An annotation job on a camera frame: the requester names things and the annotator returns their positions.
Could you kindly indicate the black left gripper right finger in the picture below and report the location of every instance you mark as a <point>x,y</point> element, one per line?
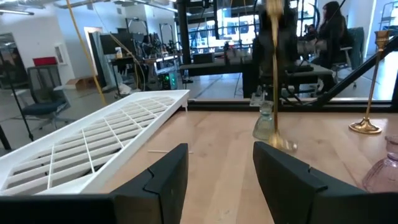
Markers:
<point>289,186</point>

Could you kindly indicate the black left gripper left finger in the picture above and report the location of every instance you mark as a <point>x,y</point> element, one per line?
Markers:
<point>161,186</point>

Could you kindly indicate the green glass candle holder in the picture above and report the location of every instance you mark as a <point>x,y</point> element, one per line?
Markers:
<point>263,126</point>

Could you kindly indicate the pink glass candle holder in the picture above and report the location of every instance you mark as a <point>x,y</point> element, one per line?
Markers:
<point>385,174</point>

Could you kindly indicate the medium gold candlestick holder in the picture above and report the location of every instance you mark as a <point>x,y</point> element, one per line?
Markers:
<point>365,126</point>

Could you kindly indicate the tall gold candlestick holder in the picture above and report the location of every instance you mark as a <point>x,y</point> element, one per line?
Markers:
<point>275,77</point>

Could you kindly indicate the computer with green light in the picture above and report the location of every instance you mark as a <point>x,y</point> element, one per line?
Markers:
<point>168,81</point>

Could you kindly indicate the black work table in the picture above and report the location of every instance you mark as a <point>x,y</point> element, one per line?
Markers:
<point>214,67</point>

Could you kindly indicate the cardboard box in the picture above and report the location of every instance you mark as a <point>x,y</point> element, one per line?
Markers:
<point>81,83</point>

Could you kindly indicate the dark mesh office chair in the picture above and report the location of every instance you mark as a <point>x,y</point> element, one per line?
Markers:
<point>46,93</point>

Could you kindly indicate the dark monitor screen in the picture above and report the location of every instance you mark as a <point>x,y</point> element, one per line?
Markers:
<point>115,43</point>

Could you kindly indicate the person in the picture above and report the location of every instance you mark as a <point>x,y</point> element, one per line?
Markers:
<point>332,37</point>

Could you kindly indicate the black support pillar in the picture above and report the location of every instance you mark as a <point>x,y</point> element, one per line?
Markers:
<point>183,31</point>

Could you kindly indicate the grey office chair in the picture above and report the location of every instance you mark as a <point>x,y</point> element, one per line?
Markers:
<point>357,40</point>

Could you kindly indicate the red box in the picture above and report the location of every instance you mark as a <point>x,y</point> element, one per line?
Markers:
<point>45,61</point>

